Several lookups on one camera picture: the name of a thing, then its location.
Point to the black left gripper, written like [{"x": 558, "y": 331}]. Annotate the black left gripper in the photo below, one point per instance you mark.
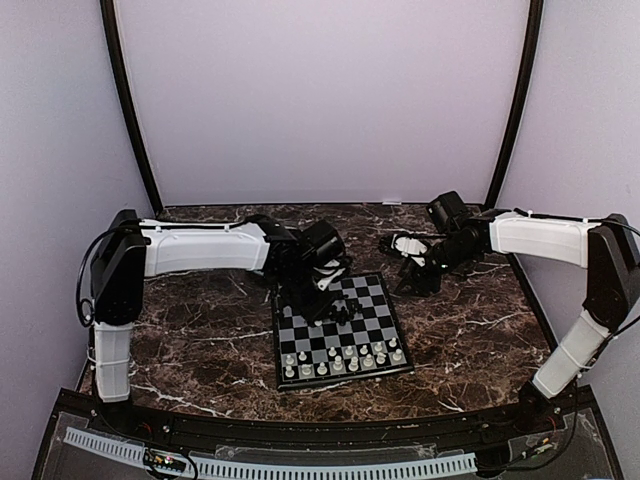
[{"x": 316, "y": 311}]

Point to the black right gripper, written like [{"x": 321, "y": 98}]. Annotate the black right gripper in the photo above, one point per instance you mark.
[{"x": 419, "y": 279}]

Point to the black grey chessboard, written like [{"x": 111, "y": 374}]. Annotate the black grey chessboard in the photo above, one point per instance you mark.
[{"x": 377, "y": 322}]

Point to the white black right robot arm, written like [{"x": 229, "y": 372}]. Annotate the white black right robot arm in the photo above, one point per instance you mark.
[{"x": 603, "y": 252}]

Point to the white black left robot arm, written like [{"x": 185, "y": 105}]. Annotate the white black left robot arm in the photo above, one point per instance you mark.
[{"x": 299, "y": 265}]

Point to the black chess pieces pile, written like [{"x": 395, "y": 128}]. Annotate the black chess pieces pile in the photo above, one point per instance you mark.
[{"x": 342, "y": 311}]

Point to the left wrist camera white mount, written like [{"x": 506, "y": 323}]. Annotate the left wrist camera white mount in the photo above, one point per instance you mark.
[{"x": 332, "y": 271}]

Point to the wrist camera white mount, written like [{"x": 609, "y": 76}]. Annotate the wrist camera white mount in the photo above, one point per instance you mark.
[
  {"x": 332, "y": 271},
  {"x": 402, "y": 245}
]

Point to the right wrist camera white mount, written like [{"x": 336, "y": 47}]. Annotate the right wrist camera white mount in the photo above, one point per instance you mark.
[{"x": 402, "y": 245}]

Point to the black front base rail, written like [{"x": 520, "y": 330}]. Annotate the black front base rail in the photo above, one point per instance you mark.
[{"x": 487, "y": 429}]

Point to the white slotted cable duct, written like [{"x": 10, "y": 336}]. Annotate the white slotted cable duct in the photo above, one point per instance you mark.
[{"x": 166, "y": 464}]

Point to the right black frame post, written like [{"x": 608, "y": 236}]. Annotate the right black frame post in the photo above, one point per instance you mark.
[{"x": 521, "y": 89}]

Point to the black frame post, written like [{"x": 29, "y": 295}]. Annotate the black frame post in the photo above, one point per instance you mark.
[
  {"x": 121, "y": 81},
  {"x": 521, "y": 89}
]

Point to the left black frame post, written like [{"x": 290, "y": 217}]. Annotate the left black frame post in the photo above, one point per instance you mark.
[{"x": 121, "y": 81}]

